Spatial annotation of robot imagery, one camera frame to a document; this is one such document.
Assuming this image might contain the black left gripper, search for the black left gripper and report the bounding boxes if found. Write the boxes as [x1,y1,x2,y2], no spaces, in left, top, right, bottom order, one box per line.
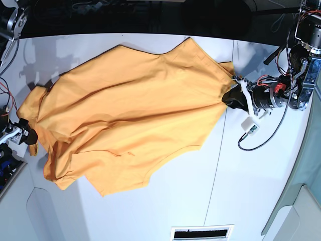
[222,85,288,110]

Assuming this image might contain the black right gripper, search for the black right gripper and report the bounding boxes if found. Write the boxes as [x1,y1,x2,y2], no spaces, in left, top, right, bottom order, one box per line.
[1,117,38,145]

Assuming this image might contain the white slotted vent plate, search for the white slotted vent plate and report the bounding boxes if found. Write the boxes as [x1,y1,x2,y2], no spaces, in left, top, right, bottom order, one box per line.
[170,224,234,241]

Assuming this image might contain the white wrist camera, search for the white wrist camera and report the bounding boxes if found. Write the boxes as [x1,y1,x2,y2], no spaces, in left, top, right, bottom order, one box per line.
[1,124,29,152]
[232,76,272,136]

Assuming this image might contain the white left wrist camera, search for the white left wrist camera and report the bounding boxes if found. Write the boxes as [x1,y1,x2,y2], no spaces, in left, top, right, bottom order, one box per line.
[232,76,272,136]

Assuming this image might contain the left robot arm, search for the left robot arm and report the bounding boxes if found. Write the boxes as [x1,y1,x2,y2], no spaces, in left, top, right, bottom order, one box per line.
[222,1,320,113]

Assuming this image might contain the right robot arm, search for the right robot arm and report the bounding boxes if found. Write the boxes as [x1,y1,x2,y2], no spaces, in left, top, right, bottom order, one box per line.
[1,1,38,146]

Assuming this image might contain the black cable on right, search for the black cable on right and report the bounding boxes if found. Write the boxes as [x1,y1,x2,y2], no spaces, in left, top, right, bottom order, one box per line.
[270,10,301,33]

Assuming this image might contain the blue black clutter bin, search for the blue black clutter bin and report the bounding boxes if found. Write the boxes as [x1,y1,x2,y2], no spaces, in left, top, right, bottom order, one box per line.
[1,144,26,195]

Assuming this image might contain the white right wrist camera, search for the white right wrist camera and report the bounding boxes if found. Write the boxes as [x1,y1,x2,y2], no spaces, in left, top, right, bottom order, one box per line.
[1,124,29,152]

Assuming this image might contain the orange yellow t-shirt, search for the orange yellow t-shirt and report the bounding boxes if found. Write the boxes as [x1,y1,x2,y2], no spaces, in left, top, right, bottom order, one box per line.
[17,38,234,196]

